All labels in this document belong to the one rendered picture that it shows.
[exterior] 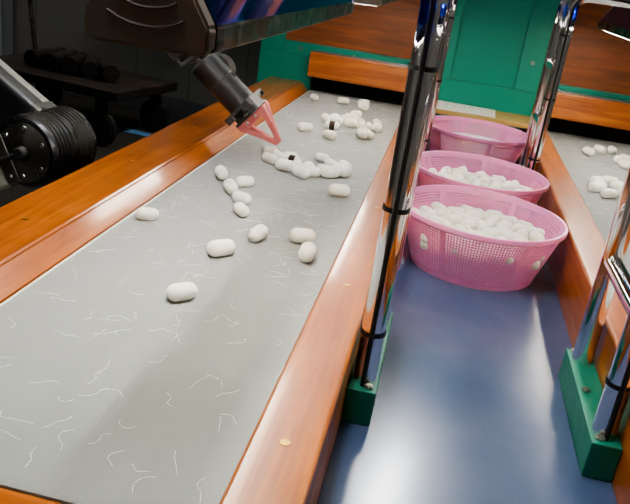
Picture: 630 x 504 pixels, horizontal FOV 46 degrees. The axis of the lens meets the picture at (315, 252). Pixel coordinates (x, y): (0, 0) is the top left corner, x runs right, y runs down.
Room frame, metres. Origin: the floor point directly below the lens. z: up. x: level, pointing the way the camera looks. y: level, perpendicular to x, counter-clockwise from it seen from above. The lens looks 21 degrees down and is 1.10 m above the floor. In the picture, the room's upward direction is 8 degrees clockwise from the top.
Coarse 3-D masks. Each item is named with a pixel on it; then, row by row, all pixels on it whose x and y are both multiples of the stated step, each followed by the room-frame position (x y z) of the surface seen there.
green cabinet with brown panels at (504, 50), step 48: (480, 0) 2.17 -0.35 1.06; (528, 0) 2.15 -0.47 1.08; (288, 48) 2.23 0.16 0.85; (336, 48) 2.21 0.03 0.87; (384, 48) 2.21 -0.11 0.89; (480, 48) 2.17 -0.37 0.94; (528, 48) 2.14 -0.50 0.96; (576, 48) 2.14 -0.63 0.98; (624, 48) 2.12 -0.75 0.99; (624, 96) 2.10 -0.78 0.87
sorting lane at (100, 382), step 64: (320, 128) 1.72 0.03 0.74; (384, 128) 1.83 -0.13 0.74; (192, 192) 1.11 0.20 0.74; (256, 192) 1.16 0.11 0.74; (320, 192) 1.21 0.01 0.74; (128, 256) 0.83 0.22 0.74; (192, 256) 0.85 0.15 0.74; (256, 256) 0.89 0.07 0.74; (320, 256) 0.92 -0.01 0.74; (0, 320) 0.63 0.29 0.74; (64, 320) 0.65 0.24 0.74; (128, 320) 0.67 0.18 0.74; (192, 320) 0.69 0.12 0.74; (256, 320) 0.71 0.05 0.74; (0, 384) 0.52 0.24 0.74; (64, 384) 0.54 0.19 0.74; (128, 384) 0.55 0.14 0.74; (192, 384) 0.57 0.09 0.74; (256, 384) 0.58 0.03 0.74; (0, 448) 0.44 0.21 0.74; (64, 448) 0.46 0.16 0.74; (128, 448) 0.47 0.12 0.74; (192, 448) 0.48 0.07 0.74
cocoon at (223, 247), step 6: (216, 240) 0.87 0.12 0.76; (222, 240) 0.87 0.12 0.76; (228, 240) 0.87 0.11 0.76; (210, 246) 0.86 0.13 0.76; (216, 246) 0.86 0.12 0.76; (222, 246) 0.86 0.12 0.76; (228, 246) 0.87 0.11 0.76; (234, 246) 0.87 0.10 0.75; (210, 252) 0.86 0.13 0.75; (216, 252) 0.86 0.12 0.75; (222, 252) 0.86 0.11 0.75; (228, 252) 0.87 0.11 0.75
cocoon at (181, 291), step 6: (180, 282) 0.73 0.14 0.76; (186, 282) 0.73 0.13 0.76; (168, 288) 0.72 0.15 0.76; (174, 288) 0.72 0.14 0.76; (180, 288) 0.72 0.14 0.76; (186, 288) 0.73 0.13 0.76; (192, 288) 0.73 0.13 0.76; (168, 294) 0.72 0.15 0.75; (174, 294) 0.72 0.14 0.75; (180, 294) 0.72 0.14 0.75; (186, 294) 0.72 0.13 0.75; (192, 294) 0.73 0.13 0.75; (174, 300) 0.72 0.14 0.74; (180, 300) 0.72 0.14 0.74
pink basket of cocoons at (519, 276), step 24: (456, 192) 1.27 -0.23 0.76; (480, 192) 1.27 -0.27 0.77; (528, 216) 1.22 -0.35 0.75; (552, 216) 1.18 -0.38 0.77; (408, 240) 1.14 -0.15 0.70; (432, 240) 1.06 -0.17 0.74; (456, 240) 1.03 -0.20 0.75; (480, 240) 1.01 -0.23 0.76; (504, 240) 1.01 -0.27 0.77; (552, 240) 1.04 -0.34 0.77; (432, 264) 1.07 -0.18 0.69; (456, 264) 1.04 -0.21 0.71; (480, 264) 1.03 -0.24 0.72; (504, 264) 1.03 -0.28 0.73; (528, 264) 1.04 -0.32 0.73; (480, 288) 1.04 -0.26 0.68; (504, 288) 1.05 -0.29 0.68
